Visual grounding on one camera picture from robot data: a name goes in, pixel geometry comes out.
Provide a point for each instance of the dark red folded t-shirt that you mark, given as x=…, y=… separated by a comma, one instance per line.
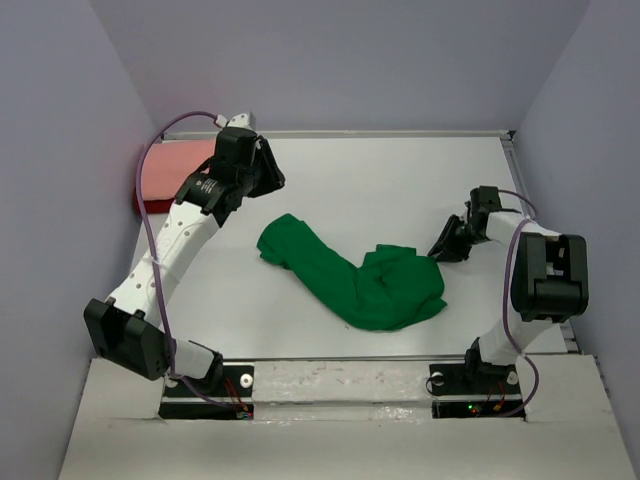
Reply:
x=153, y=207

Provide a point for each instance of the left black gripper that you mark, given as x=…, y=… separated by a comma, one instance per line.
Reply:
x=274, y=177

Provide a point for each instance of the pink folded t-shirt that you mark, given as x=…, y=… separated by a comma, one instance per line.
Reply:
x=168, y=165

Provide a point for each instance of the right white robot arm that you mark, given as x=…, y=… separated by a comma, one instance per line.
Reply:
x=545, y=279

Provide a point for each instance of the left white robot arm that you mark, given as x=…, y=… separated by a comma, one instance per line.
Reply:
x=130, y=327

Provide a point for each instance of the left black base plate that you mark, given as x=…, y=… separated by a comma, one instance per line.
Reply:
x=230, y=400

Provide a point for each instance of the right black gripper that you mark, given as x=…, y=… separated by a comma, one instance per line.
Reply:
x=451, y=252

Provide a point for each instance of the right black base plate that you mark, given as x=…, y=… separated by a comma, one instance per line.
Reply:
x=459, y=393

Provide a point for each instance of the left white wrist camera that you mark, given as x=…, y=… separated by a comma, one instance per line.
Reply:
x=244, y=120

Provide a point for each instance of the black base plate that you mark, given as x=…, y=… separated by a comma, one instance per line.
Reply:
x=459, y=393
x=230, y=400

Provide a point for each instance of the green t-shirt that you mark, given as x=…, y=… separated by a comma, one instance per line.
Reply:
x=393, y=288

